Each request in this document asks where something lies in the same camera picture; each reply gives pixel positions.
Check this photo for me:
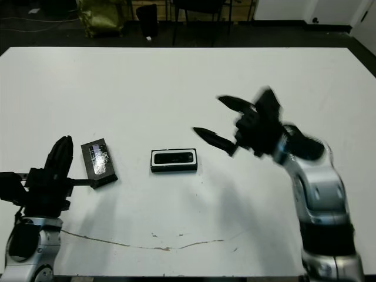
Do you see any thin white floor cable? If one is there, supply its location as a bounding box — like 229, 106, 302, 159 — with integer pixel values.
0, 11, 80, 32

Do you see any white door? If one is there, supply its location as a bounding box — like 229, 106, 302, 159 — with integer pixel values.
351, 0, 376, 56

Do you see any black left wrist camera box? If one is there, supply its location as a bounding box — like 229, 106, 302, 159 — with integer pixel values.
0, 172, 30, 204

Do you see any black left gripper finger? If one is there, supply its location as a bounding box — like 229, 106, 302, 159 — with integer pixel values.
56, 135, 74, 179
43, 136, 69, 173

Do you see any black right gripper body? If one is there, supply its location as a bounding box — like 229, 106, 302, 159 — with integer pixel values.
233, 102, 285, 160

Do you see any black box base white insert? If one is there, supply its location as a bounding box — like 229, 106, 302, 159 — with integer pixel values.
150, 148, 198, 174

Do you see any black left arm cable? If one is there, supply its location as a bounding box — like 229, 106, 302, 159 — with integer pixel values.
13, 205, 29, 227

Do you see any black printed box lid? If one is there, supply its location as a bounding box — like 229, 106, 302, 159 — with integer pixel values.
80, 136, 119, 190

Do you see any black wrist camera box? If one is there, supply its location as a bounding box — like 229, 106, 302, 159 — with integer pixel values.
253, 86, 284, 120
0, 172, 30, 204

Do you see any black chair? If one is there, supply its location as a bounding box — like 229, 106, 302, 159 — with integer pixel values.
172, 0, 233, 48

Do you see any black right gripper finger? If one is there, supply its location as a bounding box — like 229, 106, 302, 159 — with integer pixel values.
193, 127, 237, 158
217, 95, 256, 113

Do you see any yellow green bag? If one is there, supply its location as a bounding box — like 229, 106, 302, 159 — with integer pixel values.
78, 0, 126, 38

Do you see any slim black camera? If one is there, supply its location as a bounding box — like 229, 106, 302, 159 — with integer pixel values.
154, 152, 195, 165

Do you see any wooden desk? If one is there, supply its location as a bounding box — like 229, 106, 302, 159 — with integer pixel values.
130, 0, 255, 22

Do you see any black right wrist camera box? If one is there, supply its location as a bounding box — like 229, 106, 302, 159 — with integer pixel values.
253, 86, 284, 120

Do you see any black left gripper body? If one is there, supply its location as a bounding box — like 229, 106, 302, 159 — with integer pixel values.
17, 167, 102, 217

